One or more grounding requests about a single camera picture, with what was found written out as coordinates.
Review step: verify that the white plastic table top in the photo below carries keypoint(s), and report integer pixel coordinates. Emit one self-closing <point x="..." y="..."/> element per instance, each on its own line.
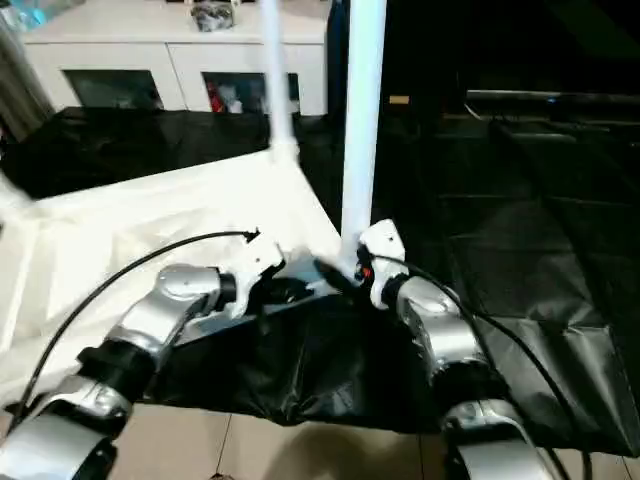
<point x="110" y="240"/>

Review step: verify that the white plastic table leg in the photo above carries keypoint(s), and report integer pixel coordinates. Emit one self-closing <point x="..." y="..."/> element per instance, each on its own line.
<point x="15" y="195"/>
<point x="275" y="70"/>
<point x="362" y="110"/>

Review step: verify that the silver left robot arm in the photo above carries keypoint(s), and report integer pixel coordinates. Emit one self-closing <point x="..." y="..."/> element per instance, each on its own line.
<point x="150" y="320"/>

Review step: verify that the black plastic mat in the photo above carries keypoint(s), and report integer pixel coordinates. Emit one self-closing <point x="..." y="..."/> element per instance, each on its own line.
<point x="520" y="260"/>

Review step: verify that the small beige label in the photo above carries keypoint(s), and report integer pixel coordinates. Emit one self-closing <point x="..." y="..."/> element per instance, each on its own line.
<point x="399" y="99"/>

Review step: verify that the white sideboard with glass doors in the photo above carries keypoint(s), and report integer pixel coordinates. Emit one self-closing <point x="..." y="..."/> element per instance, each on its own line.
<point x="170" y="60"/>

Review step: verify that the long black bar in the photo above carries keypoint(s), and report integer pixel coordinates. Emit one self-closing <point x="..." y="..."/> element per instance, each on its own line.
<point x="555" y="98"/>

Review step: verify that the dark object on cabinet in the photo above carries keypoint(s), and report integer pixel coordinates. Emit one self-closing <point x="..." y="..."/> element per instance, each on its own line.
<point x="212" y="14"/>

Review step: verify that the grey curtain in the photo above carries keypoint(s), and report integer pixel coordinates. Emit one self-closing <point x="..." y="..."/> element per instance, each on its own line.
<point x="20" y="90"/>

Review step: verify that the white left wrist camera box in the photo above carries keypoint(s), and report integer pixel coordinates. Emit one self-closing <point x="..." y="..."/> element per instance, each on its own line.
<point x="258" y="260"/>

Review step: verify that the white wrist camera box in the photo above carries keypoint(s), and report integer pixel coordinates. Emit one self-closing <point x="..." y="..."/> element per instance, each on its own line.
<point x="258" y="260"/>
<point x="385" y="245"/>

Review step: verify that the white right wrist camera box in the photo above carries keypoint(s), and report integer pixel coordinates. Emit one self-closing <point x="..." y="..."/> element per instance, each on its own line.
<point x="385" y="245"/>

